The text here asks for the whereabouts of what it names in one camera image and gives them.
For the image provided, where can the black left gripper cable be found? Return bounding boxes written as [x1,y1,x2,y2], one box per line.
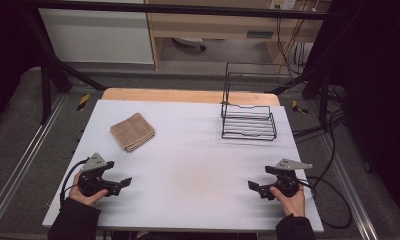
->
[59,157,90,210]

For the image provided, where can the black metal crossbar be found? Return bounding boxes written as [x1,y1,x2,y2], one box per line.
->
[29,0,344,21]

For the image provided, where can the person's left hand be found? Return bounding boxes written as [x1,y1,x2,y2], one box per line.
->
[68,171,109,206]

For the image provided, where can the aluminium rail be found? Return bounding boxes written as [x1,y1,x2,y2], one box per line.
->
[316,133,380,240]
[0,94,68,232]

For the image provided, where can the hanging cables bundle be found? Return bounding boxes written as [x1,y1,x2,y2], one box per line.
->
[275,14,306,77]

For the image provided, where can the white foam mat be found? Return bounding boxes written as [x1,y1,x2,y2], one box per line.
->
[42,99,325,234]

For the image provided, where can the yellow black tape strip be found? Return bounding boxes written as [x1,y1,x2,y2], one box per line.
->
[291,99,310,116]
[76,93,91,113]

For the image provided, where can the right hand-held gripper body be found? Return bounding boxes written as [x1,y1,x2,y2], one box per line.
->
[258,158,314,201]

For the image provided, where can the black curtain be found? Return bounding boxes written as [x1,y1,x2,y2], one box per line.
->
[304,0,400,228]
[0,0,44,129]

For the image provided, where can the person's right hand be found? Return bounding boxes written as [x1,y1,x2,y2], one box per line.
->
[269,184,307,218]

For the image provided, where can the office chair base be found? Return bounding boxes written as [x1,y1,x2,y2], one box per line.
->
[171,36,208,52]

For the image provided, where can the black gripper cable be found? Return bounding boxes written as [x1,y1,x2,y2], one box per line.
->
[297,175,353,230]
[59,157,90,210]

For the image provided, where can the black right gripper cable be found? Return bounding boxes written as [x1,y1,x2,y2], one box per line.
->
[297,175,353,230]

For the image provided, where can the light wooden desk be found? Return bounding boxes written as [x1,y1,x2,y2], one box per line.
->
[144,0,333,73]

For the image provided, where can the black wire rack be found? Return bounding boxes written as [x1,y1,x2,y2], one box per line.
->
[220,62,278,142]

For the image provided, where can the brown towel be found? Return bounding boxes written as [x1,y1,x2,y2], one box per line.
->
[109,112,156,153]

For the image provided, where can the white wall socket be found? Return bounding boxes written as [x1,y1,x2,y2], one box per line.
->
[269,0,298,11]

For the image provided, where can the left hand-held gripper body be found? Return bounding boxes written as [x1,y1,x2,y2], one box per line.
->
[78,152,122,198]

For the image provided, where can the white cabinet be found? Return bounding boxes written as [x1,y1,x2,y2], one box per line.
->
[38,0,155,65]

